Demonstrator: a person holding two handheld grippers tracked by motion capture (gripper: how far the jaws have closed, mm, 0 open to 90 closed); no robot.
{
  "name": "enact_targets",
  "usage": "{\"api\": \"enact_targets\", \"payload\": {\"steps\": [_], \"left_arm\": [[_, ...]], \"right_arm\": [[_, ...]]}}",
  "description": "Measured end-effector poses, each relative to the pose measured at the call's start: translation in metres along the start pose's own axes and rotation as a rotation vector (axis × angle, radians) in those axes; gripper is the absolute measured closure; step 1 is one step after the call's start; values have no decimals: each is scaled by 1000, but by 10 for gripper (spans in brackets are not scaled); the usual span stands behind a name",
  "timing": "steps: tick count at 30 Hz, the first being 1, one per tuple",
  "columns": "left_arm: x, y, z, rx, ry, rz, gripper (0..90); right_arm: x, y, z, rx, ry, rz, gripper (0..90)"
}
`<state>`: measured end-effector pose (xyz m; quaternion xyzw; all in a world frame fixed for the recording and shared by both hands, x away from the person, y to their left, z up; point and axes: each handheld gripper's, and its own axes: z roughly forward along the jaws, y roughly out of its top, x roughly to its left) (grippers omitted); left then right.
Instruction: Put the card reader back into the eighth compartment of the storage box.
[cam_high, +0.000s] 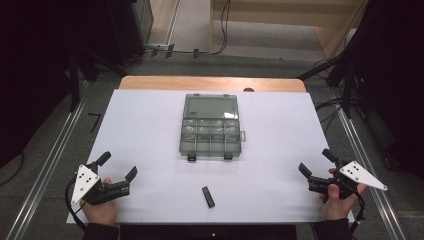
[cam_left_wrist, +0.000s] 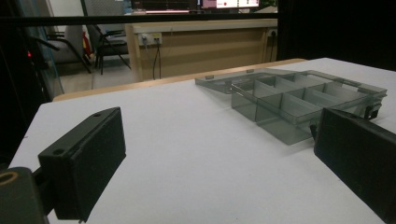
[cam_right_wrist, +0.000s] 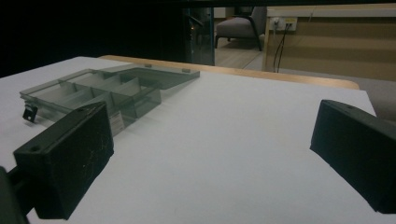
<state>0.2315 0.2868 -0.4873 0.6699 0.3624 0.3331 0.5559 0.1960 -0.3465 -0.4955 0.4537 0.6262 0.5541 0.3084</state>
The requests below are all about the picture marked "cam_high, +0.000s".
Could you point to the clear grey compartment box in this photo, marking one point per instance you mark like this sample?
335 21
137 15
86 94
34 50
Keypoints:
210 128

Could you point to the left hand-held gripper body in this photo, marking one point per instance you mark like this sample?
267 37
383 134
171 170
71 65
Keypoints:
87 181

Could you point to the person's dark torso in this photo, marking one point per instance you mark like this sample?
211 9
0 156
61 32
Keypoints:
206 232

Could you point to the aluminium floor rail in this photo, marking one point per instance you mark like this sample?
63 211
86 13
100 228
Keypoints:
373 186
43 176

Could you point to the dark curtain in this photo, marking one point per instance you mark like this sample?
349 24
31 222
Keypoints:
33 66
393 83

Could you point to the black stand leg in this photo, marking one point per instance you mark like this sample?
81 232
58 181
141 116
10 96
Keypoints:
316 69

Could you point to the small black stick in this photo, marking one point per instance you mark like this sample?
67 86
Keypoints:
208 197

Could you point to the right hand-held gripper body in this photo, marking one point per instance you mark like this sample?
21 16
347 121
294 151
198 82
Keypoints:
356 174

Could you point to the white table sheet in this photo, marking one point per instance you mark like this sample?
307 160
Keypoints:
266 173

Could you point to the light wooden furniture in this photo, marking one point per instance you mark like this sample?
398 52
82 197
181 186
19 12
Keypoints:
286 20

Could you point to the person's right hand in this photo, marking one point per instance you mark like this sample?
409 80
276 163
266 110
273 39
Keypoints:
335 206

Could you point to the dark cabinet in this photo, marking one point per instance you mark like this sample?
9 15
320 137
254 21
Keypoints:
128 30

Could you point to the person's left hand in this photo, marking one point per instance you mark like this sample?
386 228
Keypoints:
100 211

